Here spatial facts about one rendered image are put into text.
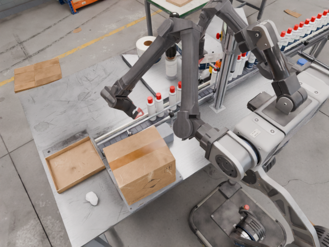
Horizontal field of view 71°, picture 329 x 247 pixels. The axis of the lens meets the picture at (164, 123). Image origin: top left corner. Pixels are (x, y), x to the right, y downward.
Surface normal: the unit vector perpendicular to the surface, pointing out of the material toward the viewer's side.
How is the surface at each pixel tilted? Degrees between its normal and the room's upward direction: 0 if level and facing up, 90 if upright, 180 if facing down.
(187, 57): 49
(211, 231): 0
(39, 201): 0
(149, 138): 0
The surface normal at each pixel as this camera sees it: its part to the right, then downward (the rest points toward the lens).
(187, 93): -0.58, 0.04
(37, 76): -0.04, -0.60
